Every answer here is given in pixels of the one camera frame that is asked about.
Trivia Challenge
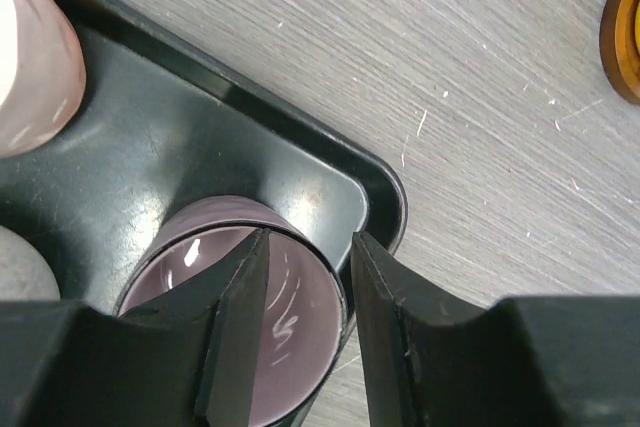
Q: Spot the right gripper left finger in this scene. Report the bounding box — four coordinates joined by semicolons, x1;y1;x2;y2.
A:
1;230;269;426

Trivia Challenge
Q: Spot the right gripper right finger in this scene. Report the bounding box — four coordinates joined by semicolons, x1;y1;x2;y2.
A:
351;232;639;426

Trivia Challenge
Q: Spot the purple ceramic mug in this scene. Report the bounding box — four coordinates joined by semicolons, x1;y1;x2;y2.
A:
118;195;346;426

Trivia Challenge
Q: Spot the brown wooden coaster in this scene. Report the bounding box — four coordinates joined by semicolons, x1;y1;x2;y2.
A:
599;0;639;105

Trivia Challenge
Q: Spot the yellow glass mug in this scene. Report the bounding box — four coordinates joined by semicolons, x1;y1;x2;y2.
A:
633;1;640;54

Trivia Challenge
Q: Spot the cream ceramic mug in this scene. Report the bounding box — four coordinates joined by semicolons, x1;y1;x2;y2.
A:
1;227;60;301

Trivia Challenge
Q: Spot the black plastic tray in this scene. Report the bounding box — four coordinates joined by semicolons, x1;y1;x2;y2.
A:
0;0;409;427

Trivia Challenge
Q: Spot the pink ceramic mug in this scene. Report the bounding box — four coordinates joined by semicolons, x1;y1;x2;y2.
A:
1;0;86;158

